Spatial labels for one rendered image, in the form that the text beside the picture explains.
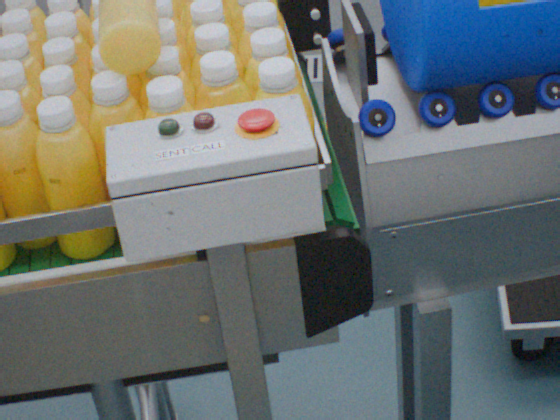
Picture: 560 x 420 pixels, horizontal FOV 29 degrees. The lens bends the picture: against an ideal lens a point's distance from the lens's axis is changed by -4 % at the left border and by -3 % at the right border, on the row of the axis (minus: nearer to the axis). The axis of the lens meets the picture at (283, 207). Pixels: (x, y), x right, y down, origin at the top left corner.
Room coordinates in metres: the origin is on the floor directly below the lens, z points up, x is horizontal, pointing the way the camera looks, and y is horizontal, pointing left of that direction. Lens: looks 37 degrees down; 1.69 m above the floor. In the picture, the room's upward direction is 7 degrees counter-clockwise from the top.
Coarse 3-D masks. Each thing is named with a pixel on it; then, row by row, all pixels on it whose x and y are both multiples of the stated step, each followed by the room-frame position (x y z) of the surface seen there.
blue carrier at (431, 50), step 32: (384, 0) 1.28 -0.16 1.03; (416, 0) 1.10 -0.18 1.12; (448, 0) 1.08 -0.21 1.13; (544, 0) 1.09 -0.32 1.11; (416, 32) 1.11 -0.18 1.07; (448, 32) 1.07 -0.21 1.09; (480, 32) 1.08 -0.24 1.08; (512, 32) 1.08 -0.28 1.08; (544, 32) 1.09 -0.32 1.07; (416, 64) 1.12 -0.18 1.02; (448, 64) 1.08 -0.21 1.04; (480, 64) 1.09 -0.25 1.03; (512, 64) 1.10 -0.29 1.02; (544, 64) 1.11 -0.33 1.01
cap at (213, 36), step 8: (208, 24) 1.15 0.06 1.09; (216, 24) 1.15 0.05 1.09; (224, 24) 1.15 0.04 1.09; (200, 32) 1.14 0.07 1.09; (208, 32) 1.13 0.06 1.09; (216, 32) 1.13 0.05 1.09; (224, 32) 1.13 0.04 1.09; (200, 40) 1.12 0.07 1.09; (208, 40) 1.12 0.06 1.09; (216, 40) 1.12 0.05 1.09; (224, 40) 1.13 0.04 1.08; (200, 48) 1.13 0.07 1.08; (208, 48) 1.12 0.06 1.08; (216, 48) 1.12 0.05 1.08
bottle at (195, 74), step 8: (224, 48) 1.13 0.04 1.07; (232, 48) 1.14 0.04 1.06; (200, 56) 1.13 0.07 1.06; (192, 64) 1.13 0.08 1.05; (240, 64) 1.13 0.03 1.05; (192, 72) 1.13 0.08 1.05; (200, 72) 1.12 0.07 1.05; (240, 72) 1.12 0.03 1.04; (192, 80) 1.12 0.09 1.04; (200, 80) 1.11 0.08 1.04
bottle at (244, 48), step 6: (276, 24) 1.17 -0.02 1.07; (246, 30) 1.17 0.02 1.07; (252, 30) 1.16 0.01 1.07; (282, 30) 1.17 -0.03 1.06; (240, 36) 1.18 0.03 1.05; (246, 36) 1.17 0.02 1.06; (240, 42) 1.17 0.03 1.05; (246, 42) 1.16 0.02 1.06; (288, 42) 1.17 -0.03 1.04; (240, 48) 1.17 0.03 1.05; (246, 48) 1.16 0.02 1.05; (288, 48) 1.16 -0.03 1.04; (240, 54) 1.16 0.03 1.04; (246, 54) 1.16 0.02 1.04; (246, 60) 1.15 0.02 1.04; (246, 66) 1.15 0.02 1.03
